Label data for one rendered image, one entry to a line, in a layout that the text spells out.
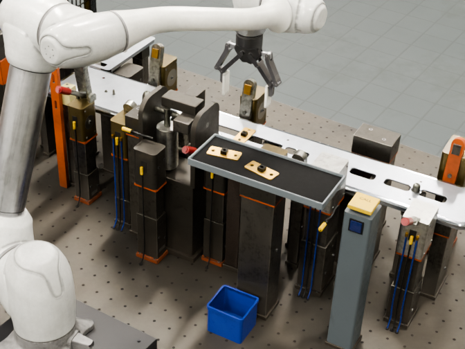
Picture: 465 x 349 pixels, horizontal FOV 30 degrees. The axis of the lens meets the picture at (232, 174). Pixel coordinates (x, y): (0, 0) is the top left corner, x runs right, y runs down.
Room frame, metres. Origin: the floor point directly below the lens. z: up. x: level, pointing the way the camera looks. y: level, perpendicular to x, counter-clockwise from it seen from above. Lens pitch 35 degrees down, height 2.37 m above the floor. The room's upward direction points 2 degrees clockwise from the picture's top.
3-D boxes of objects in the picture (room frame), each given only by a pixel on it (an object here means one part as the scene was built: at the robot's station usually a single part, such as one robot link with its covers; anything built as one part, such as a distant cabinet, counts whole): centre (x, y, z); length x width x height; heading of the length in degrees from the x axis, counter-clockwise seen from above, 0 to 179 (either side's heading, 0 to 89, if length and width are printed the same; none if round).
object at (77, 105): (2.23, 0.47, 0.87); 0.10 x 0.07 x 0.35; 153
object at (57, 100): (2.29, 0.55, 0.95); 0.03 x 0.01 x 0.50; 63
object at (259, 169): (1.76, -0.07, 1.17); 0.08 x 0.04 x 0.01; 52
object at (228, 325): (1.68, -0.02, 0.75); 0.11 x 0.10 x 0.09; 63
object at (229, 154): (1.83, 0.02, 1.17); 0.08 x 0.04 x 0.01; 72
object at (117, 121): (2.12, 0.32, 0.88); 0.11 x 0.07 x 0.37; 153
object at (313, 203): (1.77, -0.08, 1.16); 0.37 x 0.14 x 0.02; 63
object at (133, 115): (2.08, 0.27, 0.91); 0.07 x 0.05 x 0.42; 153
